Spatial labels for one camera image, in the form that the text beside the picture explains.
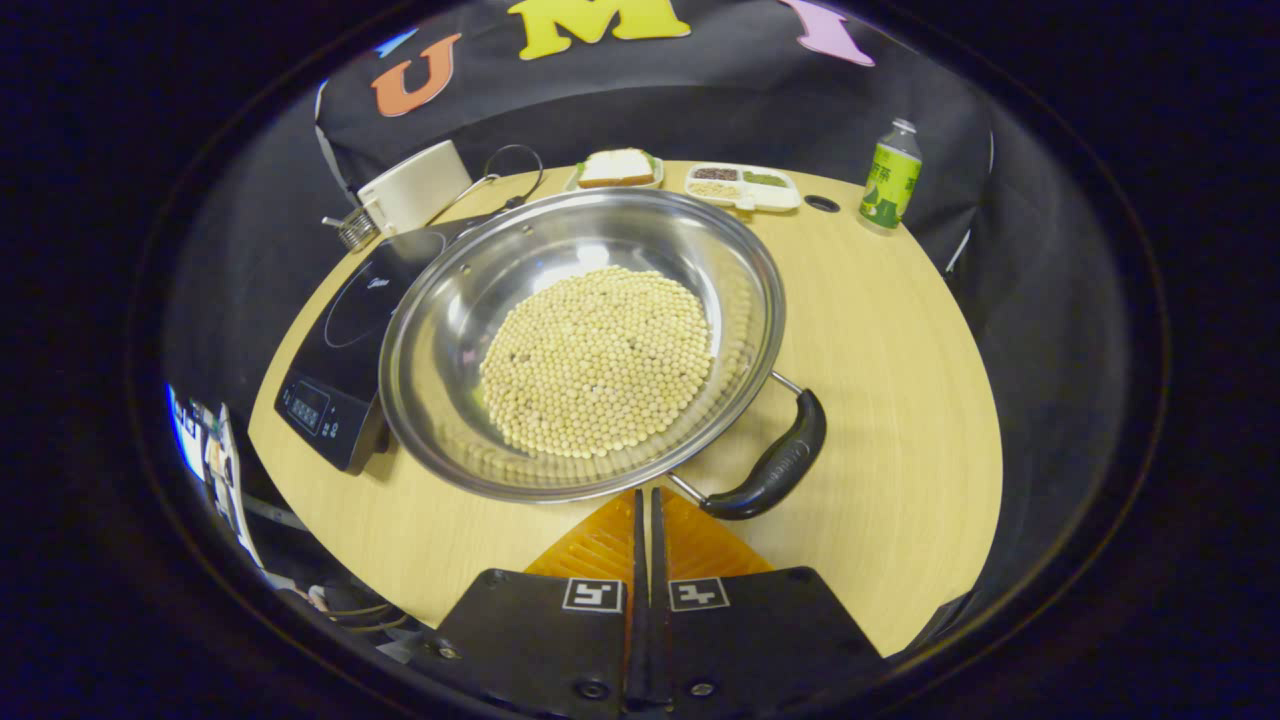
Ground white and blue equipment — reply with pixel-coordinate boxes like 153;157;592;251
165;385;266;571

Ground stainless steel pot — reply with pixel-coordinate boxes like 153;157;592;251
378;187;829;522

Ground green drink bottle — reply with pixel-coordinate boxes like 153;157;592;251
858;118;923;234

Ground pile of soybeans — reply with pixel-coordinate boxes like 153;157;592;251
478;265;716;461

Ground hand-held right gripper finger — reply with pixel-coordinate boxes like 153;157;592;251
425;487;649;719
648;486;889;717

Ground metal wire toaster rack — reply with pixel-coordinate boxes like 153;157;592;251
322;205;381;251

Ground white toaster cord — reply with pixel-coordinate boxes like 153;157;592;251
430;175;499;226

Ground white divided bean tray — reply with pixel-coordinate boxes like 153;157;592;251
684;162;802;213

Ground bundle of cables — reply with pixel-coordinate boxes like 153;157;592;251
265;570;421;641

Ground white rectangular plate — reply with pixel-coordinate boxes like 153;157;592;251
565;150;666;193

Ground black induction cooktop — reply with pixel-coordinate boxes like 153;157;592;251
274;218;491;476

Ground black backdrop cloth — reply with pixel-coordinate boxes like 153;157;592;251
160;0;1141;601

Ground sandwich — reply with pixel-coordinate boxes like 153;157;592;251
577;148;658;189

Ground white toaster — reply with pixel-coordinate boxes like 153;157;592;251
357;139;474;238

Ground black power cable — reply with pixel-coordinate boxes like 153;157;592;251
483;143;547;213

